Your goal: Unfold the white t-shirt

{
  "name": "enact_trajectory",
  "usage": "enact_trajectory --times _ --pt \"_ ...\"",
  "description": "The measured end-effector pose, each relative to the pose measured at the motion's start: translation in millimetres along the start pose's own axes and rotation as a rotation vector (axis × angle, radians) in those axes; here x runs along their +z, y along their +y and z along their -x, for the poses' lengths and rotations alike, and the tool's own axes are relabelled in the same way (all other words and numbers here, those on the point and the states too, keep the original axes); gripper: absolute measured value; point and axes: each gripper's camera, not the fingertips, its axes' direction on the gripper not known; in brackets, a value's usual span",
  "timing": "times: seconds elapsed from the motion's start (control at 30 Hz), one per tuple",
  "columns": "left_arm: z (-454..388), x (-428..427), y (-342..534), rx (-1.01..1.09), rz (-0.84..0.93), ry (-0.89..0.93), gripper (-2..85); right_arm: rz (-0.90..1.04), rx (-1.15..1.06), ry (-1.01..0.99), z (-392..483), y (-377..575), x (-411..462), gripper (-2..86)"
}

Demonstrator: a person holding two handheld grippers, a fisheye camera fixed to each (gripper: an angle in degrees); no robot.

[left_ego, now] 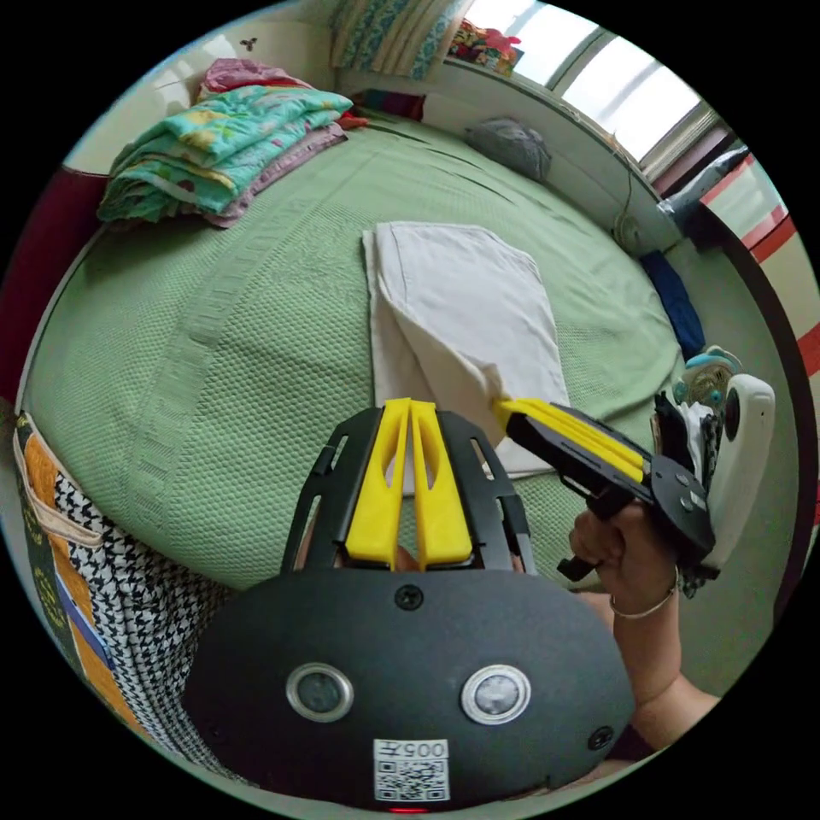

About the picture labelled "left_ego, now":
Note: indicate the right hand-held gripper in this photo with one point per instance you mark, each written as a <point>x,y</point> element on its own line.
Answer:
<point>596,471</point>

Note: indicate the grey cloth bundle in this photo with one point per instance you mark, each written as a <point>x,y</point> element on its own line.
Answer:
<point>512,147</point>

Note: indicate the bed with green woven mat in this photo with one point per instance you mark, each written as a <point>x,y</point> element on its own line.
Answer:
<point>224,384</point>

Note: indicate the person's body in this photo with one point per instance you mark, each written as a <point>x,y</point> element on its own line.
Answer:
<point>128,608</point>

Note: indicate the window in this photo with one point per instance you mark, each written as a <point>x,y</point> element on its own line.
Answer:
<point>615,77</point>

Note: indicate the patterned curtain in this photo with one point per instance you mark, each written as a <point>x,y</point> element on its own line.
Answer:
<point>391,35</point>

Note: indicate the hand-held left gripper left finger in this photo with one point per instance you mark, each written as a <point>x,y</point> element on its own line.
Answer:
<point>378,512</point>

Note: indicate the person's right hand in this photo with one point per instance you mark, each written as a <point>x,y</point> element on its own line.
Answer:
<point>634,557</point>

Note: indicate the small light blue fan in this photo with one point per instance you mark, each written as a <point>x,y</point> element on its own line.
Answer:
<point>708,378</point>

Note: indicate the pile of clothes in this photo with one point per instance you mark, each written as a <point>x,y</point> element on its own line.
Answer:
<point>218,147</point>

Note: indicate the blue cloth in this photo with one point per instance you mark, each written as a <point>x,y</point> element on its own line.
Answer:
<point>676,304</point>

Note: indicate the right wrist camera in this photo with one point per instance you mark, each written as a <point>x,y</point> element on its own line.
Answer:
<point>743,461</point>

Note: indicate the white t-shirt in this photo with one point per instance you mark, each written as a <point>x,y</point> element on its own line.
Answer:
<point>461,301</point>

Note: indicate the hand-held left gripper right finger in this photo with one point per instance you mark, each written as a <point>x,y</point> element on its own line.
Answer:
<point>442,519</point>

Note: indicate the person's right forearm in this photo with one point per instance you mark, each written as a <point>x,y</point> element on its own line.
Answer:
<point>660,666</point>

